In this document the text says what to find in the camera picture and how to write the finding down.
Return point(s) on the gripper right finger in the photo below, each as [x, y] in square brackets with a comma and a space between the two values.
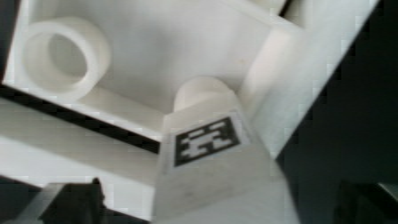
[389, 188]

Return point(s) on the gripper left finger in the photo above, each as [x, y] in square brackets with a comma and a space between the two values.
[37, 206]

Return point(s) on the white chair leg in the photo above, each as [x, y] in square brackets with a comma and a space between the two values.
[220, 184]

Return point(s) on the white chair seat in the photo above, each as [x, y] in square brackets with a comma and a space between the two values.
[106, 52]

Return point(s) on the white front fence rail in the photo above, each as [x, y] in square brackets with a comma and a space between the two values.
[53, 152]

